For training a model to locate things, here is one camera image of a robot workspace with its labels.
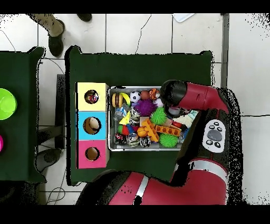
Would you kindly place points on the bright green spiky ball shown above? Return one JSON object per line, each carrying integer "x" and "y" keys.
{"x": 168, "y": 140}

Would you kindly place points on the black metal stand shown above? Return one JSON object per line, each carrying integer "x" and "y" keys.
{"x": 60, "y": 105}

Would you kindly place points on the small soccer ball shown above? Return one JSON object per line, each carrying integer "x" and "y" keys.
{"x": 135, "y": 96}

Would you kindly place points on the mint green waffle cloth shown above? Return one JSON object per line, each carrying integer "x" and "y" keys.
{"x": 193, "y": 114}

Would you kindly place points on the wooden box with three holes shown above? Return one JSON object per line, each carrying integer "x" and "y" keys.
{"x": 102, "y": 105}

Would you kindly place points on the person's foot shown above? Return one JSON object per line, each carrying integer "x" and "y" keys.
{"x": 56, "y": 44}
{"x": 84, "y": 17}

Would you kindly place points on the purple spiky rubber toy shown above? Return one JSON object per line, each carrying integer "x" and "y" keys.
{"x": 145, "y": 106}

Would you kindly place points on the orange tiger plush toy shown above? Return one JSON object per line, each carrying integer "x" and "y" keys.
{"x": 154, "y": 94}

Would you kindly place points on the white flat tray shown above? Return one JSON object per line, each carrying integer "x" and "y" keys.
{"x": 182, "y": 17}

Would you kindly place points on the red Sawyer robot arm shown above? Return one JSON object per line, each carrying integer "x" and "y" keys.
{"x": 200, "y": 97}

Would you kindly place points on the dark grey rounded base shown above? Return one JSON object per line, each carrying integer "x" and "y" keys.
{"x": 49, "y": 157}

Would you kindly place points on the orange plastic block toy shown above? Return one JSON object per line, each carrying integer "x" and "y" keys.
{"x": 168, "y": 130}
{"x": 150, "y": 130}

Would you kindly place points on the pink round container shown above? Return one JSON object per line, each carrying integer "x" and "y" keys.
{"x": 1, "y": 143}

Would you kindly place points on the clear mesh bin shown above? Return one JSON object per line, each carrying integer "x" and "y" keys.
{"x": 114, "y": 146}

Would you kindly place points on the dark green table cloth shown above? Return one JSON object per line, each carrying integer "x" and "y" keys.
{"x": 21, "y": 148}
{"x": 137, "y": 69}

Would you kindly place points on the wooden yo-yo toy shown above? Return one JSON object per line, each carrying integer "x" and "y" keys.
{"x": 117, "y": 100}

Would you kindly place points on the bright green bowl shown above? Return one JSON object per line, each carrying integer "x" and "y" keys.
{"x": 7, "y": 104}

